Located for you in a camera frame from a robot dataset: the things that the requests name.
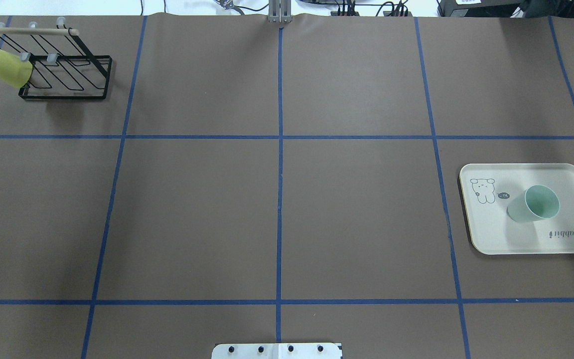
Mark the aluminium frame post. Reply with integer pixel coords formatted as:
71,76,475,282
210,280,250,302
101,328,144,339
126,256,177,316
268,0,293,23

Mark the black wire cup rack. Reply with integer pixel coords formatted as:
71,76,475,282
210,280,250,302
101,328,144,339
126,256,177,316
0,16,113,101

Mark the light green cup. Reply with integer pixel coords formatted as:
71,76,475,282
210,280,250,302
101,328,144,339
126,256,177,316
506,185,561,223

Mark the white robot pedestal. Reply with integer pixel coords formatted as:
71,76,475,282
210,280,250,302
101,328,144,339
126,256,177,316
210,342,343,359

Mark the cream rabbit tray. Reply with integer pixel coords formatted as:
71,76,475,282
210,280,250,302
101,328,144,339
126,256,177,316
459,163,574,255

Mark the yellow cup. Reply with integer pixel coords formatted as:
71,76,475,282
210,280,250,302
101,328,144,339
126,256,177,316
0,49,33,89

